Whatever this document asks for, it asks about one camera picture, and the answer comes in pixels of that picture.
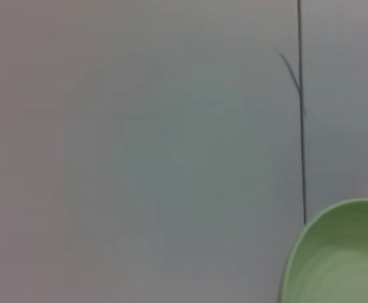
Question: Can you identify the green plate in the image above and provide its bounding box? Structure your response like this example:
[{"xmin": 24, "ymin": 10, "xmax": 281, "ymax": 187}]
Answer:
[{"xmin": 276, "ymin": 198, "xmax": 368, "ymax": 303}]

